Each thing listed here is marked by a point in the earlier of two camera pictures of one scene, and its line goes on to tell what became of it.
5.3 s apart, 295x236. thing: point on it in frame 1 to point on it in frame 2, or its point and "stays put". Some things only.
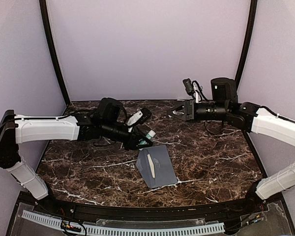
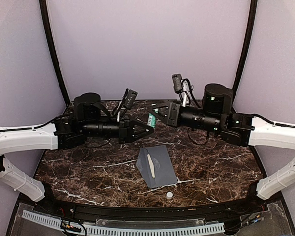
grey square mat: (164, 172) stays put
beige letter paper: (152, 165) stays put
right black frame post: (252, 14) stays put
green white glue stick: (150, 134) to (152, 118)
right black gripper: (189, 115) to (173, 119)
